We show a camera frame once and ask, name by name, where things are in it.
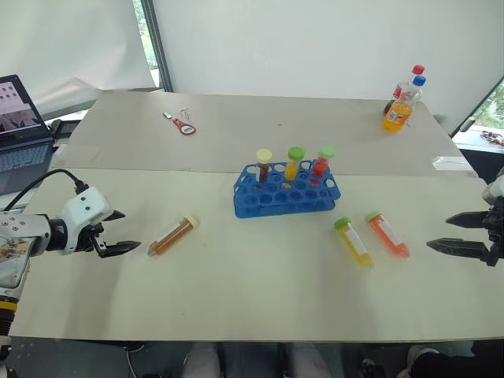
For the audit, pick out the grey rounded leg shape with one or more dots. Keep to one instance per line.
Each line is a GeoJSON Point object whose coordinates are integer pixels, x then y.
{"type": "Point", "coordinates": [307, 362]}
{"type": "Point", "coordinates": [202, 362]}

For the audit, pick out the orange tube, green cap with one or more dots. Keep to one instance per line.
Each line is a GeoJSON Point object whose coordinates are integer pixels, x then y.
{"type": "Point", "coordinates": [388, 235]}

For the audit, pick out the brown paper table cover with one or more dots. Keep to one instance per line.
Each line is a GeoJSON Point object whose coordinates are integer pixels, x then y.
{"type": "Point", "coordinates": [275, 130]}

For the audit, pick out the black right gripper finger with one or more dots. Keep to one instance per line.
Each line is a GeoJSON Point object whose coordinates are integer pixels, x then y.
{"type": "Point", "coordinates": [460, 247]}
{"type": "Point", "coordinates": [470, 219]}

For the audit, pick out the open dark laptop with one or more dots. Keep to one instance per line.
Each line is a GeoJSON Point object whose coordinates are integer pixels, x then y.
{"type": "Point", "coordinates": [17, 130]}

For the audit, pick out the silver paper clips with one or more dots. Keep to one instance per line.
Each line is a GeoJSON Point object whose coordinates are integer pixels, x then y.
{"type": "Point", "coordinates": [186, 113]}

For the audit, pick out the orange soda bottle blue cap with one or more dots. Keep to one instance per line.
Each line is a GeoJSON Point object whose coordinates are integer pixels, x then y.
{"type": "Point", "coordinates": [397, 114]}

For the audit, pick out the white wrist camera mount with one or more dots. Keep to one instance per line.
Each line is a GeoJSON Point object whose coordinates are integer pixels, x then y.
{"type": "Point", "coordinates": [494, 195]}
{"type": "Point", "coordinates": [84, 206]}

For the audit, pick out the dark red tube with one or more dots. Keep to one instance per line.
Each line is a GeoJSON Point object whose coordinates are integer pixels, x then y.
{"type": "Point", "coordinates": [263, 167]}

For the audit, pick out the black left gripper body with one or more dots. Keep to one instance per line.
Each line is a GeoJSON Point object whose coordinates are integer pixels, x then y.
{"type": "Point", "coordinates": [87, 238]}

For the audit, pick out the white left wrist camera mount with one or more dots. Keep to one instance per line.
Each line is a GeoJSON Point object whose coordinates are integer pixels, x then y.
{"type": "Point", "coordinates": [84, 206]}

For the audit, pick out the colourful items on sill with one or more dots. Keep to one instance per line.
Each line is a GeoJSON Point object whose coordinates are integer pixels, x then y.
{"type": "Point", "coordinates": [492, 138]}

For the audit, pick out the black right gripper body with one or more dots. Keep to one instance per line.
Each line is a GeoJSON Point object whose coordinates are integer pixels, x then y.
{"type": "Point", "coordinates": [497, 236]}

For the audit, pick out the brown tube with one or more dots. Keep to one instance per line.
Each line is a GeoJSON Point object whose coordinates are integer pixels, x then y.
{"type": "Point", "coordinates": [173, 235]}

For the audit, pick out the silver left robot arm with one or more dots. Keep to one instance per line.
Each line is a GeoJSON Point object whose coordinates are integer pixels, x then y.
{"type": "Point", "coordinates": [19, 230]}

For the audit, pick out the clear tape strip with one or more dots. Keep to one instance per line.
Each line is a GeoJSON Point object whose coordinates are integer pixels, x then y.
{"type": "Point", "coordinates": [451, 162]}

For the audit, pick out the black device behind laptop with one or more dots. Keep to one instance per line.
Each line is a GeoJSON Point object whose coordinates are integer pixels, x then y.
{"type": "Point", "coordinates": [65, 128]}

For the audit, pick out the cola bottle red cap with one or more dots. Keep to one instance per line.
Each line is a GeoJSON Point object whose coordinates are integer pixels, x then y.
{"type": "Point", "coordinates": [399, 90]}

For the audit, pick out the blue test tube rack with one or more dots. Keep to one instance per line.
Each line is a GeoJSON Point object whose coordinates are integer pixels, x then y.
{"type": "Point", "coordinates": [275, 201]}

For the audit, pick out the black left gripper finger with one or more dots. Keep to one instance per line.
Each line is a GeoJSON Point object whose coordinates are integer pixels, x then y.
{"type": "Point", "coordinates": [118, 249]}
{"type": "Point", "coordinates": [115, 215]}

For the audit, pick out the dark window frame post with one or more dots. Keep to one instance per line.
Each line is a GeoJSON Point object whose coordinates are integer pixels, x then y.
{"type": "Point", "coordinates": [157, 47]}

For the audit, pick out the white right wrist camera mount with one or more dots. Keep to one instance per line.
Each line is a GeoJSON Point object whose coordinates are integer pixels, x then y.
{"type": "Point", "coordinates": [494, 195]}

